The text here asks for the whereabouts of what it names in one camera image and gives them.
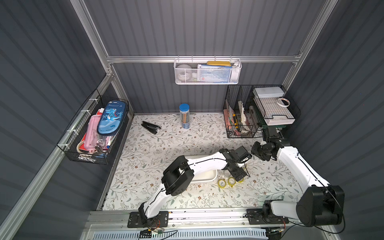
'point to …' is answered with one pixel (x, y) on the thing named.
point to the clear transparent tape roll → (227, 173)
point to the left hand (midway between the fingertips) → (240, 173)
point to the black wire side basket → (72, 143)
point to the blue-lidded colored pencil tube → (185, 115)
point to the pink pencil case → (91, 143)
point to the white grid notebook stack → (271, 102)
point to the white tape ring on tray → (283, 105)
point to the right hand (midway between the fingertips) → (257, 151)
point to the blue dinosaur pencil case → (111, 120)
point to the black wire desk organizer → (249, 109)
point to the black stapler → (153, 128)
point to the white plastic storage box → (208, 176)
